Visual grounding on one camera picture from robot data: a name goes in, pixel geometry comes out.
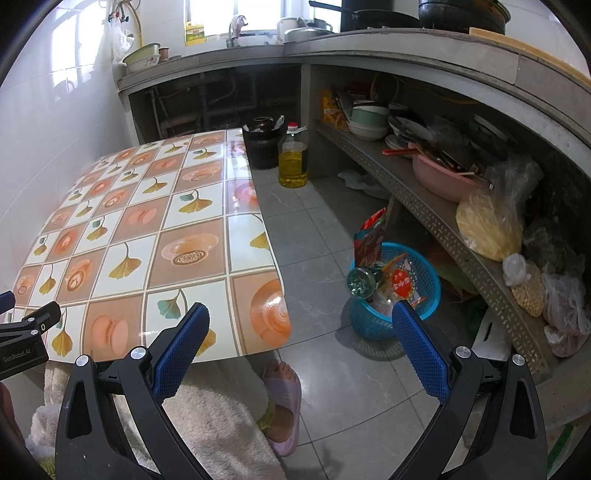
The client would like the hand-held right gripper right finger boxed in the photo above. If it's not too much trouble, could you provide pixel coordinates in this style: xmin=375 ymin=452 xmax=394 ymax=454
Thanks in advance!
xmin=390 ymin=300 xmax=548 ymax=480

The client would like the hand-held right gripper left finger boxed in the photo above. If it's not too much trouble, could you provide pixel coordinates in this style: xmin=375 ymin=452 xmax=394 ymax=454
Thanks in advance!
xmin=54 ymin=302 xmax=218 ymax=480

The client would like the blue plastic basket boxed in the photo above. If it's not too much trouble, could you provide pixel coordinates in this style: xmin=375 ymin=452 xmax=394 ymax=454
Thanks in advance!
xmin=348 ymin=242 xmax=441 ymax=342

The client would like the green glass bottle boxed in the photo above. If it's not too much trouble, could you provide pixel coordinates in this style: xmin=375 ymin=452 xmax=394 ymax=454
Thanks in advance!
xmin=346 ymin=261 xmax=393 ymax=301

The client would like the red patterned packet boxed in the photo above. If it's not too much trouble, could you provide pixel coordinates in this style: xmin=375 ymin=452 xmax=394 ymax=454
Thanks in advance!
xmin=353 ymin=208 xmax=387 ymax=271

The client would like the green plastic bag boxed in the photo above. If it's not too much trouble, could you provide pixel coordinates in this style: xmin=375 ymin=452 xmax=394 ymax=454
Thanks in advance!
xmin=443 ymin=272 xmax=490 ymax=342

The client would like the lavender slipper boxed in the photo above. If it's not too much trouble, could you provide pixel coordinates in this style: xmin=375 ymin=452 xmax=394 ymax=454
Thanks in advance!
xmin=261 ymin=362 xmax=303 ymax=457

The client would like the person's foot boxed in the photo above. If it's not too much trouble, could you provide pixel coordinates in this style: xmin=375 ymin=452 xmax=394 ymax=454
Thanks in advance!
xmin=264 ymin=406 xmax=294 ymax=444

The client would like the small bag of beans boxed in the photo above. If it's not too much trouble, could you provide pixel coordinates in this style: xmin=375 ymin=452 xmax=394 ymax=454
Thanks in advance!
xmin=502 ymin=253 xmax=546 ymax=319

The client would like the bag of yellow food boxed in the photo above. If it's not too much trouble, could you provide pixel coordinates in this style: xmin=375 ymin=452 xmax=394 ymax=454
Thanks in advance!
xmin=455 ymin=157 xmax=543 ymax=263

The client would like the clear plastic bag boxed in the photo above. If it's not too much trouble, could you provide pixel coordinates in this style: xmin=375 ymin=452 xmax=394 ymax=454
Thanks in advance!
xmin=540 ymin=272 xmax=591 ymax=358

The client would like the dark plastic bag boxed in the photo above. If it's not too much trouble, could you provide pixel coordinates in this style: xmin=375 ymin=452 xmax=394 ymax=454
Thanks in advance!
xmin=522 ymin=217 xmax=585 ymax=278

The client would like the pink plastic basin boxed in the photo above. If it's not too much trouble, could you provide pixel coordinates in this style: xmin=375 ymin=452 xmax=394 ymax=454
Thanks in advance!
xmin=412 ymin=153 xmax=485 ymax=203

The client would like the white rag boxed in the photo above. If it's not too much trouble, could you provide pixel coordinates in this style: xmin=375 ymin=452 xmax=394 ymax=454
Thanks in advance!
xmin=337 ymin=168 xmax=389 ymax=199

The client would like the cooking oil bottle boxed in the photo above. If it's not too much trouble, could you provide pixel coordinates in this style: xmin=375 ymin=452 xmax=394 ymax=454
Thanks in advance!
xmin=277 ymin=122 xmax=310 ymax=190

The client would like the dark ceramic jar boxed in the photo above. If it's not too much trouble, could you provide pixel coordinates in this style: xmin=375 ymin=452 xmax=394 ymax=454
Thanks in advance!
xmin=242 ymin=115 xmax=287 ymax=171

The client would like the pile of dishes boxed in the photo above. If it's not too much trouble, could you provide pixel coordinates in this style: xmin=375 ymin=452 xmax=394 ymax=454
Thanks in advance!
xmin=388 ymin=108 xmax=481 ymax=176

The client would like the white bowl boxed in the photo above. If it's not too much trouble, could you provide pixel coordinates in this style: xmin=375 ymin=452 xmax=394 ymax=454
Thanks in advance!
xmin=347 ymin=121 xmax=389 ymax=141

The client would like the pale green bowl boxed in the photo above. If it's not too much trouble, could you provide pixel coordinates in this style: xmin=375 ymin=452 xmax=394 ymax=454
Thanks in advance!
xmin=351 ymin=105 xmax=391 ymax=130

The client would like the orange snack packet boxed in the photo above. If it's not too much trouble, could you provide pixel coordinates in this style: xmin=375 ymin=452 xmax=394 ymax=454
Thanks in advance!
xmin=321 ymin=89 xmax=349 ymax=132

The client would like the enamel basin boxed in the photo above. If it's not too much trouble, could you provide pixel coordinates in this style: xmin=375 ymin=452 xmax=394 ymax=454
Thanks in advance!
xmin=122 ymin=42 xmax=162 ymax=72

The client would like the white hanging plastic bag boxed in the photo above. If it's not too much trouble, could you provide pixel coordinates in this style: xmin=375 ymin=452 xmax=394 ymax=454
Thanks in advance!
xmin=102 ymin=21 xmax=136 ymax=63

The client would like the concrete kitchen counter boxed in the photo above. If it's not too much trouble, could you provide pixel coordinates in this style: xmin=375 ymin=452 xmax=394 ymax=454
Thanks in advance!
xmin=115 ymin=25 xmax=591 ymax=176

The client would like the sink faucet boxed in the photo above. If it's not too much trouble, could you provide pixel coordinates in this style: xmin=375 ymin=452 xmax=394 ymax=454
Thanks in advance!
xmin=226 ymin=14 xmax=247 ymax=49

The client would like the black wok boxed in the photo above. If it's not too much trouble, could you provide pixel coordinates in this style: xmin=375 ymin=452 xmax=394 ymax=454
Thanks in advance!
xmin=308 ymin=0 xmax=421 ymax=32

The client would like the black cooking pot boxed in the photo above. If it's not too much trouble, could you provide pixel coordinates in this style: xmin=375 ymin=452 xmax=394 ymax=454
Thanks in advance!
xmin=418 ymin=0 xmax=512 ymax=35

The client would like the metal pot lid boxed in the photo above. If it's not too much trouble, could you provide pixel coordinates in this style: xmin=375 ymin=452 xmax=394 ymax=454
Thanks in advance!
xmin=283 ymin=27 xmax=334 ymax=44

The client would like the white mug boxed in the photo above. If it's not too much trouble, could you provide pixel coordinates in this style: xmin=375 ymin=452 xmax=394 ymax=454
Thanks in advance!
xmin=276 ymin=17 xmax=300 ymax=44

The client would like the window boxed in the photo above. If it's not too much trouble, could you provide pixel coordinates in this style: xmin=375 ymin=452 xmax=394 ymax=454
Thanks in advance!
xmin=185 ymin=0 xmax=287 ymax=38

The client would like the black cabinet appliance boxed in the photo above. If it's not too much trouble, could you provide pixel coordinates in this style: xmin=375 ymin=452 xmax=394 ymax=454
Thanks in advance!
xmin=341 ymin=0 xmax=393 ymax=33

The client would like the yellow hose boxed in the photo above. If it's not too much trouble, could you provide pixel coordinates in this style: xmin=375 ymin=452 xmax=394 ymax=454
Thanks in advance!
xmin=117 ymin=0 xmax=144 ymax=49

